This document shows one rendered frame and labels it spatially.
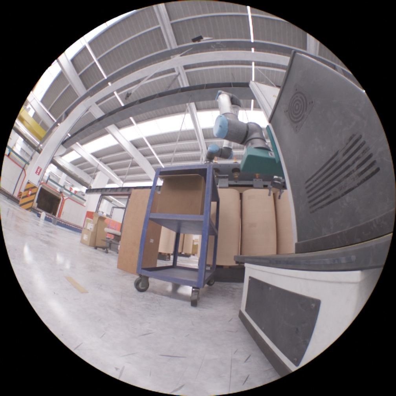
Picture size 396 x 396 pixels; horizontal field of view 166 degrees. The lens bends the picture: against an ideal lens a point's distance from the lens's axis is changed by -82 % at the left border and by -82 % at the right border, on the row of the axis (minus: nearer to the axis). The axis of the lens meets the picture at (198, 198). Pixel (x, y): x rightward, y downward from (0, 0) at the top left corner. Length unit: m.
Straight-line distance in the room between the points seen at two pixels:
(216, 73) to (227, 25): 3.57
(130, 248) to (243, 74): 10.21
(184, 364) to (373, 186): 0.53
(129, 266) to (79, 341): 1.15
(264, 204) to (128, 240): 1.53
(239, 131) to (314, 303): 0.81
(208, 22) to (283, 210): 9.69
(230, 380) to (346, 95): 0.62
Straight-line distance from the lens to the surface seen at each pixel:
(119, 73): 7.89
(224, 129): 0.82
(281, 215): 1.70
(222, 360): 0.47
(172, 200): 0.91
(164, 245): 3.46
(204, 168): 0.95
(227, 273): 1.61
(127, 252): 1.50
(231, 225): 1.50
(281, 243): 1.66
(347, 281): 0.21
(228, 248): 1.46
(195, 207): 0.85
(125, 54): 11.27
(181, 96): 4.98
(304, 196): 0.38
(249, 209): 1.58
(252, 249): 1.49
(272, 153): 0.80
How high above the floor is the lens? 0.33
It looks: 23 degrees up
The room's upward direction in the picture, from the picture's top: 6 degrees clockwise
